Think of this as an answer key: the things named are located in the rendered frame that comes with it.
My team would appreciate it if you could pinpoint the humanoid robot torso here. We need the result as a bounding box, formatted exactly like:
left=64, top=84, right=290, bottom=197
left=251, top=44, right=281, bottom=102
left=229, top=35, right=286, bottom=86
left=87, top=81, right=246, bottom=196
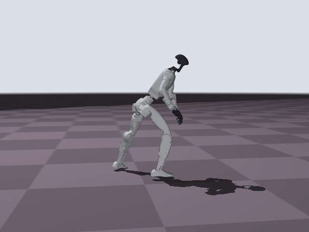
left=134, top=69, right=176, bottom=113

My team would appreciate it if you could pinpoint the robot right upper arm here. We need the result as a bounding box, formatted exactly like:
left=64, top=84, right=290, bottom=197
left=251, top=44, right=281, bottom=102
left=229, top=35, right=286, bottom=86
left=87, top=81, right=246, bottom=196
left=158, top=72, right=172, bottom=97

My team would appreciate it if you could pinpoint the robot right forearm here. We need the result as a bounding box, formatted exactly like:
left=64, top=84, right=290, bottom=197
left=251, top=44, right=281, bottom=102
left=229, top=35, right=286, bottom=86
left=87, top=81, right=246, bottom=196
left=162, top=88, right=176, bottom=113

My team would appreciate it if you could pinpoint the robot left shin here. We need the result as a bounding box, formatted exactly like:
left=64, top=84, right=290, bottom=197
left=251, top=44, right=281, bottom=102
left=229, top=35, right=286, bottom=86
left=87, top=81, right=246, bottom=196
left=117, top=132, right=132, bottom=163

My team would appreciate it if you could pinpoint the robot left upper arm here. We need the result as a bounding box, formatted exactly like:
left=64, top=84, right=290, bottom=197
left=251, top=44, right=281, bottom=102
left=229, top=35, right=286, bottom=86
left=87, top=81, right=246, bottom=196
left=168, top=83, right=176, bottom=100

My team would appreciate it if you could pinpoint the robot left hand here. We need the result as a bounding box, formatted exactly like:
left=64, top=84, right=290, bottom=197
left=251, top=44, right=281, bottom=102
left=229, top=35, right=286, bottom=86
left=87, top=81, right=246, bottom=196
left=175, top=114, right=183, bottom=125

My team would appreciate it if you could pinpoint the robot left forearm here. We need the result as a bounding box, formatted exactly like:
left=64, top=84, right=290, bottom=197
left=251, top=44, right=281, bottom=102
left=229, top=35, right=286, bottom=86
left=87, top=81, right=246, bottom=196
left=171, top=98, right=179, bottom=110

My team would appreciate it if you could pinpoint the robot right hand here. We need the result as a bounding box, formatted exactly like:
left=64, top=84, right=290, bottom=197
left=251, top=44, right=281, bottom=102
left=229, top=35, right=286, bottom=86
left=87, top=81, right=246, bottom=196
left=172, top=108, right=183, bottom=121

